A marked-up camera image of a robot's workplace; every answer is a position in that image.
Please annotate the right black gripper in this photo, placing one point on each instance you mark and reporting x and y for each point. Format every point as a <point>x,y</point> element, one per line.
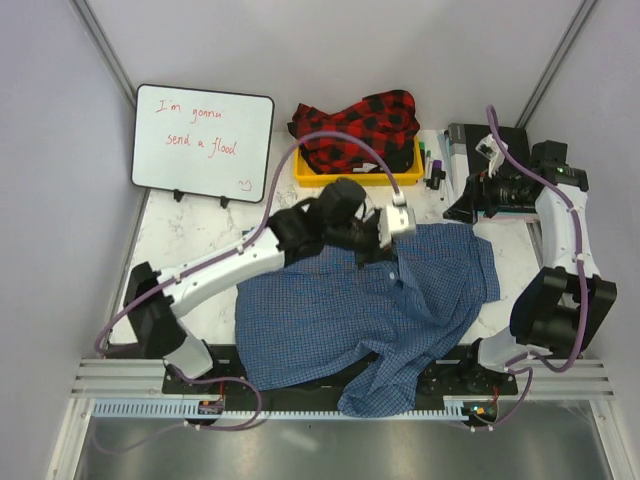
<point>478,193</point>

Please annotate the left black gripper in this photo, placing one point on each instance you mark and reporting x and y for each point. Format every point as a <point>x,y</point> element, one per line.
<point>375,253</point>

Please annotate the blue checkered long sleeve shirt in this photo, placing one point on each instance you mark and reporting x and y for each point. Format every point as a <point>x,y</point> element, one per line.
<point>317,317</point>

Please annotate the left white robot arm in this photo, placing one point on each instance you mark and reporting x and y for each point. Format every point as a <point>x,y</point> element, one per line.
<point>156,300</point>

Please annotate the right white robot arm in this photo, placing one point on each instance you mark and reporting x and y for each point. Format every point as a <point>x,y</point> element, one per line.
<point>557,315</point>

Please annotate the purple cap marker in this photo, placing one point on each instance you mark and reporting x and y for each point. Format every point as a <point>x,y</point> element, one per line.
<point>436,175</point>

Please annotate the yellow plastic bin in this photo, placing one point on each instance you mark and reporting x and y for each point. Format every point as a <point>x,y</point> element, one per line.
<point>306,178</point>

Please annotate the red black plaid shirt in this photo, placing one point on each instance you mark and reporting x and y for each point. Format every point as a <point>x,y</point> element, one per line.
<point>385,121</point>

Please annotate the white dry-erase board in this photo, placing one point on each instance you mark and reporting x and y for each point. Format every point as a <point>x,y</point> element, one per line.
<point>202,142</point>

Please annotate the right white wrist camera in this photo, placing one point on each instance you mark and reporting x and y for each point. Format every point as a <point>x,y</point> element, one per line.
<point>491,149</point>

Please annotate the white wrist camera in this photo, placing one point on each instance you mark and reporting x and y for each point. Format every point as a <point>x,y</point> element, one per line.
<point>491,149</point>
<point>395,220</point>

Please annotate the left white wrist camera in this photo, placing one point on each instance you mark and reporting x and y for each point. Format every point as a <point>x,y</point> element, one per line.
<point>395,220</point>

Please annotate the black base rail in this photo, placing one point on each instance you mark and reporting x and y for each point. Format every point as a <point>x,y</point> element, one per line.
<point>458,374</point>

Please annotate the white slotted cable duct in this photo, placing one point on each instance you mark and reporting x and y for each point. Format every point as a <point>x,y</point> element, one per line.
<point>197,410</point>

